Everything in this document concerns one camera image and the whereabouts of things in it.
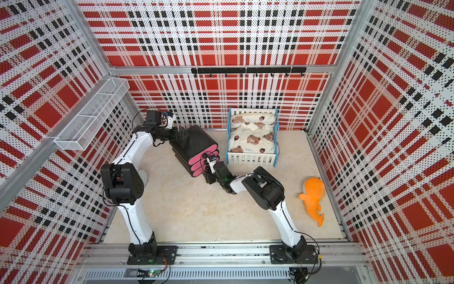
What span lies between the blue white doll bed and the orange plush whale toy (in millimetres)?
229

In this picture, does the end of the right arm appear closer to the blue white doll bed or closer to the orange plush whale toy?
the blue white doll bed

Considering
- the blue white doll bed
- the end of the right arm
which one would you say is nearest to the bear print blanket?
the blue white doll bed

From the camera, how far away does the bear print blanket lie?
1036 mm

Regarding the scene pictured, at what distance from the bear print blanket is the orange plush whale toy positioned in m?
0.29

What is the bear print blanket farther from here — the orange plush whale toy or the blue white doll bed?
the orange plush whale toy

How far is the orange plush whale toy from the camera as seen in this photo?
84 centimetres

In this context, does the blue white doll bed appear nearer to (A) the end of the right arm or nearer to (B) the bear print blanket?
(B) the bear print blanket

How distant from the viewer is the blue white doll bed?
1.01 meters
